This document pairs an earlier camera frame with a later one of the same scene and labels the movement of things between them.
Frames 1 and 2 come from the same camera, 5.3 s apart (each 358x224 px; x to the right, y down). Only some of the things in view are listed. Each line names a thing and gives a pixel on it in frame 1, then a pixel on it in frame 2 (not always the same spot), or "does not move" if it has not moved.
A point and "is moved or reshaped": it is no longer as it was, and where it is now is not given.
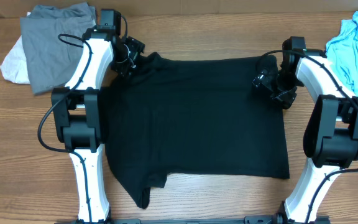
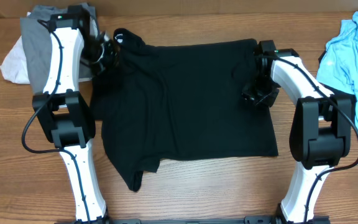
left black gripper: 137,46 → 114,58
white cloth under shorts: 15,66 does not move
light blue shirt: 353,50 does not move
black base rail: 248,219 does not move
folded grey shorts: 51,62 does not move
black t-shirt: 208,117 is moved or reshaped
